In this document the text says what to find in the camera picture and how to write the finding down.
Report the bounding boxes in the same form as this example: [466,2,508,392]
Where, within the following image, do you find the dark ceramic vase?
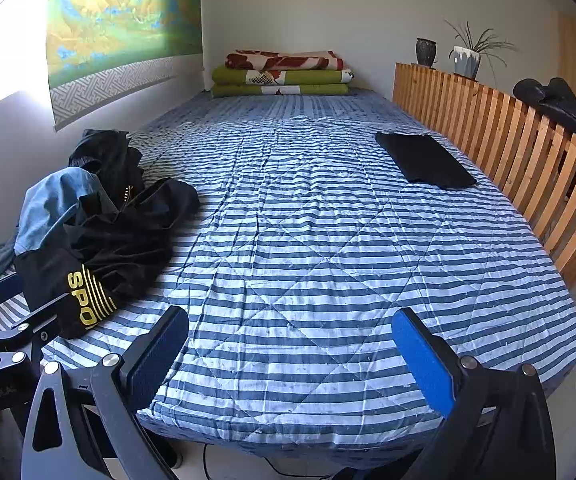
[415,38,436,67]

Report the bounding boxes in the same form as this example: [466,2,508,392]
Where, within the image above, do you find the black yellow sport pants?
[15,178,200,339]

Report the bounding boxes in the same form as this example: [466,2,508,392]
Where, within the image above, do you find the dark crumpled garment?
[69,129,145,208]

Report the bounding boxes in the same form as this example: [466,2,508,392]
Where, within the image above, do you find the black floor cable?
[202,442,339,480]

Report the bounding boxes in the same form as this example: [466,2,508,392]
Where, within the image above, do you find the folded black garment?
[375,132,476,190]

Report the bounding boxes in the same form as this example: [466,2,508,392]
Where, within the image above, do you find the green folded blanket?
[211,66,354,98]

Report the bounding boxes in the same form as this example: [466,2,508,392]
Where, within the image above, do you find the red white folded blanket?
[225,50,345,72]

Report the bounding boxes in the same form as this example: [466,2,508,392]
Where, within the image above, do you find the blue denim jacket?
[0,167,102,276]

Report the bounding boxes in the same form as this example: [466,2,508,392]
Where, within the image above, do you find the wooden slatted bed rail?
[393,63,576,287]

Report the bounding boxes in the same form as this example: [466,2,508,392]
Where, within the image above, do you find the potted spider plant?
[445,20,519,80]

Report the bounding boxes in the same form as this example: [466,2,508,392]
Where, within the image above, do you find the black jacket on rail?
[513,77,576,133]

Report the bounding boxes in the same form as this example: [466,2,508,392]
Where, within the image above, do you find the landscape wall tapestry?
[46,0,203,128]

